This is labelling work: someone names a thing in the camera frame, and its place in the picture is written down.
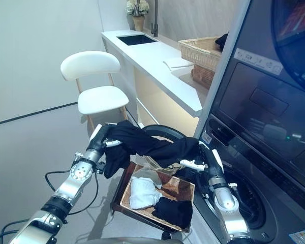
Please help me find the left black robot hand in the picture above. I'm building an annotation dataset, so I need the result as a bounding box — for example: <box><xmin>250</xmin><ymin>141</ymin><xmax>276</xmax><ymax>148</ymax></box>
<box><xmin>87</xmin><ymin>124</ymin><xmax>123</xmax><ymax>158</ymax></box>

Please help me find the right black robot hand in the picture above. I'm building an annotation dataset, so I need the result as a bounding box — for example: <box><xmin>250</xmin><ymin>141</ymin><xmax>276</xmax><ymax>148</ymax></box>
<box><xmin>179</xmin><ymin>141</ymin><xmax>224</xmax><ymax>180</ymax></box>

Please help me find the black garment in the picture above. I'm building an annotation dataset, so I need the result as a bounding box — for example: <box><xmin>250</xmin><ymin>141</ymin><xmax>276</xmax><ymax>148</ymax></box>
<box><xmin>215</xmin><ymin>32</ymin><xmax>229</xmax><ymax>51</ymax></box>
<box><xmin>103</xmin><ymin>119</ymin><xmax>201</xmax><ymax>179</ymax></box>
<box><xmin>151</xmin><ymin>196</ymin><xmax>193</xmax><ymax>228</ymax></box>

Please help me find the round glass washing machine door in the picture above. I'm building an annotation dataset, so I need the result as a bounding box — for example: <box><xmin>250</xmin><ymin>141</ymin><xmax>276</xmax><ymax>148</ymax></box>
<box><xmin>139</xmin><ymin>124</ymin><xmax>194</xmax><ymax>176</ymax></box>

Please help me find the white chair with wooden legs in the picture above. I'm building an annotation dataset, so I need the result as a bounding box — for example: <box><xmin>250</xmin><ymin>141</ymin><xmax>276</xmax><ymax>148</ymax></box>
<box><xmin>60</xmin><ymin>50</ymin><xmax>130</xmax><ymax>137</ymax></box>

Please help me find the dark brown wooden tray stand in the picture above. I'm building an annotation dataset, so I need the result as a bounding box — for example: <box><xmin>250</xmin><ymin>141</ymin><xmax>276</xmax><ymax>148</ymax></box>
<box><xmin>110</xmin><ymin>161</ymin><xmax>194</xmax><ymax>234</ymax></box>

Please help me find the black baseboard strip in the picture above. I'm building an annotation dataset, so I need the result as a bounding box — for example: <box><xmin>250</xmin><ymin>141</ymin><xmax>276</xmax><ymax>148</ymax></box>
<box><xmin>0</xmin><ymin>101</ymin><xmax>78</xmax><ymax>127</ymax></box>

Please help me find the white garment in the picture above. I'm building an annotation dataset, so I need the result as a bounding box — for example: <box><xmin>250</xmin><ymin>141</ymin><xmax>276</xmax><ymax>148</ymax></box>
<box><xmin>129</xmin><ymin>177</ymin><xmax>162</xmax><ymax>209</ymax></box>

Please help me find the dark stacked dryer unit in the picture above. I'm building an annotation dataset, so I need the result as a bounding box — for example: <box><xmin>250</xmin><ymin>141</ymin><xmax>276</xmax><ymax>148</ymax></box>
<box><xmin>209</xmin><ymin>0</ymin><xmax>305</xmax><ymax>201</ymax></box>

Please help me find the brown wicker basket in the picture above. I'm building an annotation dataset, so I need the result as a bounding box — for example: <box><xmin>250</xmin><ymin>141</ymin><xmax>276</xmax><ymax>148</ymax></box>
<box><xmin>190</xmin><ymin>60</ymin><xmax>217</xmax><ymax>90</ymax></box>

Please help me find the white counter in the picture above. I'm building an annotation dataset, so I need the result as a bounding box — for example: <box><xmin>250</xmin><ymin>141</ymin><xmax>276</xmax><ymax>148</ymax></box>
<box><xmin>101</xmin><ymin>29</ymin><xmax>203</xmax><ymax>135</ymax></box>

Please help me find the black sink basin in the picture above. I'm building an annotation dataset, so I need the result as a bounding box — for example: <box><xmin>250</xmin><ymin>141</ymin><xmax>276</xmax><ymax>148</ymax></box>
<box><xmin>116</xmin><ymin>34</ymin><xmax>159</xmax><ymax>46</ymax></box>

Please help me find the grey robot torso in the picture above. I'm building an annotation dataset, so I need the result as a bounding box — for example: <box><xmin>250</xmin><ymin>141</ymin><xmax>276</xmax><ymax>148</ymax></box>
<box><xmin>96</xmin><ymin>236</ymin><xmax>184</xmax><ymax>244</ymax></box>

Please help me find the folded white towel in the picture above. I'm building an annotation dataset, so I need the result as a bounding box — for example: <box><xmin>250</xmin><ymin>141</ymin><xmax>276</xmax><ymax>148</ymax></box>
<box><xmin>163</xmin><ymin>57</ymin><xmax>194</xmax><ymax>69</ymax></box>

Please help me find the pale wicker basket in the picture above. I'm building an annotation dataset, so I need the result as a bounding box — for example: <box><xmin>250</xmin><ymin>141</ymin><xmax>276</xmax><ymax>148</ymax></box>
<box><xmin>177</xmin><ymin>36</ymin><xmax>223</xmax><ymax>67</ymax></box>

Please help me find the potted white flower plant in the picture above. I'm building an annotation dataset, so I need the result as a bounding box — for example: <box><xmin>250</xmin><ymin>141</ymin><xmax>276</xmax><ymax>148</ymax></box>
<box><xmin>125</xmin><ymin>0</ymin><xmax>150</xmax><ymax>32</ymax></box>

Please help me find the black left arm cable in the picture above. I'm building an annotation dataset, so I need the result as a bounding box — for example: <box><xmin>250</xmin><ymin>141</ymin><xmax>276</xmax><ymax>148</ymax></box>
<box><xmin>0</xmin><ymin>167</ymin><xmax>100</xmax><ymax>244</ymax></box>

